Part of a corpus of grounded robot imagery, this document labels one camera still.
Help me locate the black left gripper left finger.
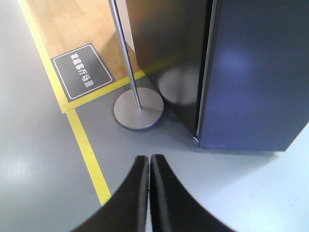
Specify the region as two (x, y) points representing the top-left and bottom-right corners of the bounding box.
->
(73, 156), (149, 232)

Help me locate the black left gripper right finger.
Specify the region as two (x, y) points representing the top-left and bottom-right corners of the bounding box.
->
(150, 154), (233, 232)

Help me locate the fridge door white inside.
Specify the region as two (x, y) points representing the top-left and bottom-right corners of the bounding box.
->
(198, 0), (309, 151)

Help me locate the dark grey fridge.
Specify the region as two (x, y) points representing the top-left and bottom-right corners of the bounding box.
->
(126, 0), (212, 136)

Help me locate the sign stand with board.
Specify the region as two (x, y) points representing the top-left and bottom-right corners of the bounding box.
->
(109, 0), (164, 130)

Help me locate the dark floor label plate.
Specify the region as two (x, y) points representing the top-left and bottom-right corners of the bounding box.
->
(51, 43), (115, 102)

